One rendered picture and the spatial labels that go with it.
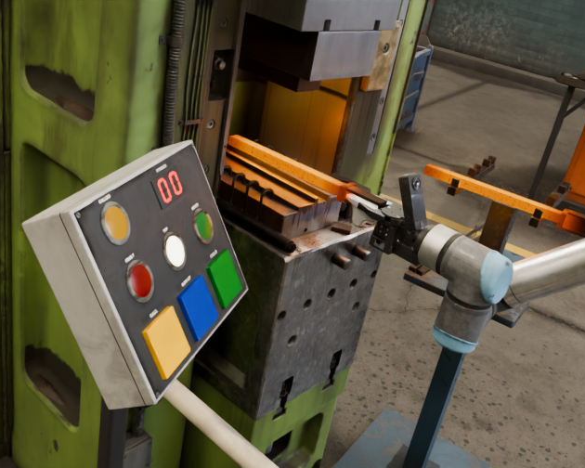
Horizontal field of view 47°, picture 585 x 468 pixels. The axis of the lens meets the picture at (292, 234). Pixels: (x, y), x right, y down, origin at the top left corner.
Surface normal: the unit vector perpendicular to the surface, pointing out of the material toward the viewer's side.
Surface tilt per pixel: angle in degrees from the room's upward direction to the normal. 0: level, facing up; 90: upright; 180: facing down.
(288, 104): 90
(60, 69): 89
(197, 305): 60
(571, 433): 0
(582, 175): 90
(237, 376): 42
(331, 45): 90
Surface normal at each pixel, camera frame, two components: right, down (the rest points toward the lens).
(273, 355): 0.72, 0.42
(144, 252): 0.90, -0.19
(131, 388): -0.31, 0.38
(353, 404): 0.18, -0.88
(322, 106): -0.67, 0.22
